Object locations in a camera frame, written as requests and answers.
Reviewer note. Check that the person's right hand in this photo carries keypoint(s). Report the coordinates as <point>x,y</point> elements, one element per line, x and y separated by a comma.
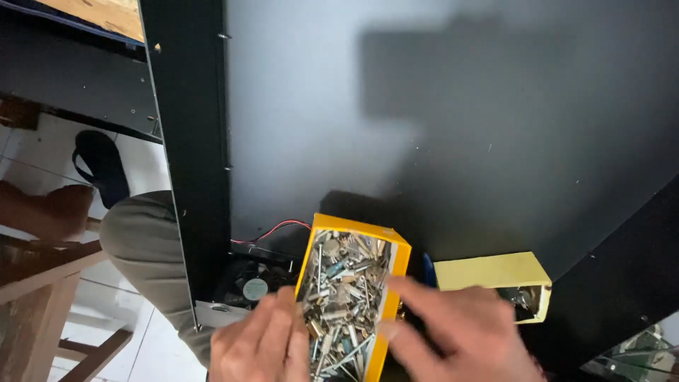
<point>467,345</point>

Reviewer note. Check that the person's left hand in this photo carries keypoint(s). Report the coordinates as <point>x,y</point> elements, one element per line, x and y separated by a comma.
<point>254,345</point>

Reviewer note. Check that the orange-yellow cardboard box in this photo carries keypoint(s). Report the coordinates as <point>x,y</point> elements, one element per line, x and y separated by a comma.
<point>391,307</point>

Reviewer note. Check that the black cooling fan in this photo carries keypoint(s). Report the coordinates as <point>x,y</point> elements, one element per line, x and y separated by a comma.
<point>254,286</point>

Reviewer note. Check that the pale yellow cardboard box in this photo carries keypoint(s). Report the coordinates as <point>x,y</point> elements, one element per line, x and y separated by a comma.
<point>488,271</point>

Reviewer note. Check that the blue plastic piece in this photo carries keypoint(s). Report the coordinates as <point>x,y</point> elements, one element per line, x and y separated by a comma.
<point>429,270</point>

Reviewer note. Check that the heap of metal screws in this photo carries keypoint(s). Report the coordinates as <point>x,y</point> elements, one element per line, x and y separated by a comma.
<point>342,297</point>

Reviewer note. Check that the person's leg in grey trousers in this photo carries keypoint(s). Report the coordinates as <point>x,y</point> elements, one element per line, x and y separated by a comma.
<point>143,249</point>

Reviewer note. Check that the clear glass object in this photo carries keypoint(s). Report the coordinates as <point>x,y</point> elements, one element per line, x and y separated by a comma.
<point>636,355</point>

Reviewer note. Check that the brown wooden chair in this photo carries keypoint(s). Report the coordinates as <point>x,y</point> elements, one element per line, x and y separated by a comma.
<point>37,276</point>

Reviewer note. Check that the black sandal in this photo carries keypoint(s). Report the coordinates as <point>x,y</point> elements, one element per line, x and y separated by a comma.
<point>101,167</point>

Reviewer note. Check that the dark table with wooden board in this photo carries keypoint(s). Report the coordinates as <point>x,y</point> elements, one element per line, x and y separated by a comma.
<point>69,79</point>

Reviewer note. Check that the silver metal bracket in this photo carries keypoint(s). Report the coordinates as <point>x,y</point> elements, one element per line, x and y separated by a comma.
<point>220,313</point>

